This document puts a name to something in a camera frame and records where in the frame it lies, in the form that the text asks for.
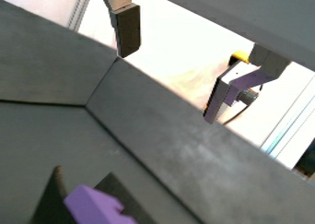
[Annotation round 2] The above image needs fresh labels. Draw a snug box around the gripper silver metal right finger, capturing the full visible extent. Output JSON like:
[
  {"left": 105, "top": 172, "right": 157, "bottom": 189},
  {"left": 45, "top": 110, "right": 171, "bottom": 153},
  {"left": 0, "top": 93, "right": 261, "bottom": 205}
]
[{"left": 203, "top": 44, "right": 291, "bottom": 124}]

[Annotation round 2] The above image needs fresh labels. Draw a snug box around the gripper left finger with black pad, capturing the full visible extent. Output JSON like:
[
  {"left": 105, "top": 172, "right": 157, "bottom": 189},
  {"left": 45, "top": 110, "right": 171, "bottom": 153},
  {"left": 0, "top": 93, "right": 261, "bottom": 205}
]
[{"left": 102, "top": 0, "right": 140, "bottom": 58}]

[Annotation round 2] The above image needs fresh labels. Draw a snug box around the purple double-square object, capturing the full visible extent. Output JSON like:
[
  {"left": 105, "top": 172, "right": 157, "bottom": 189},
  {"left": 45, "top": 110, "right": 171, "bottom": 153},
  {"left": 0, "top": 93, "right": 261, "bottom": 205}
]
[{"left": 64, "top": 184, "right": 137, "bottom": 224}]

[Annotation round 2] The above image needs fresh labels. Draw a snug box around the yellow black background object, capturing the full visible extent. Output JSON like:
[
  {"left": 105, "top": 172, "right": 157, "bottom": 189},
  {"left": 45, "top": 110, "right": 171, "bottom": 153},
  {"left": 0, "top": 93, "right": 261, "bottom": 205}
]
[{"left": 228, "top": 51, "right": 249, "bottom": 66}]

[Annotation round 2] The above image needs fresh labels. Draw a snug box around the black curved holder stand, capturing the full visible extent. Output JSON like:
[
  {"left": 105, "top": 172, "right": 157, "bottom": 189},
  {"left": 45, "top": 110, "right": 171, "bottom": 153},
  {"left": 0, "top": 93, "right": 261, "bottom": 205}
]
[{"left": 29, "top": 166, "right": 156, "bottom": 224}]

